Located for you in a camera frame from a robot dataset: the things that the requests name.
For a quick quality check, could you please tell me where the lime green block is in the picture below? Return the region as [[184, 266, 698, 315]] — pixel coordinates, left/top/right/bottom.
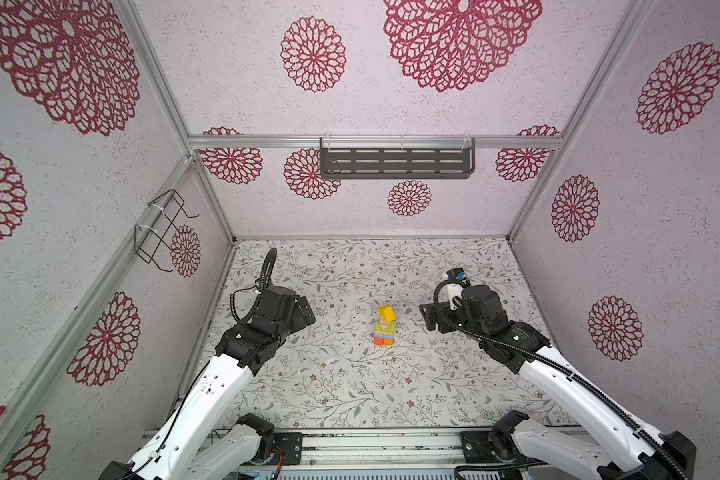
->
[[374, 321, 396, 339]]

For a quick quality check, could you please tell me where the yellow triangular roof block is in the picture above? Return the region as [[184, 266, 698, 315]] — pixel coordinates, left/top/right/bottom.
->
[[377, 305, 396, 323]]

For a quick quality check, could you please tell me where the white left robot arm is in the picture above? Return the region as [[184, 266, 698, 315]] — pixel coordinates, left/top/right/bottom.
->
[[99, 286, 315, 479]]

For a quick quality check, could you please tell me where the black wire wall basket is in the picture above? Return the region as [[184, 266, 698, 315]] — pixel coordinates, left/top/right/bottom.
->
[[132, 189, 201, 277]]

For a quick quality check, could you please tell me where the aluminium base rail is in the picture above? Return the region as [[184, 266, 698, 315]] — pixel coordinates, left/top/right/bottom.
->
[[143, 425, 637, 480]]

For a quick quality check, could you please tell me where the grey slotted wall shelf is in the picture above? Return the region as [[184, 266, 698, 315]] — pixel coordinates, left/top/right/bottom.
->
[[318, 138, 475, 180]]

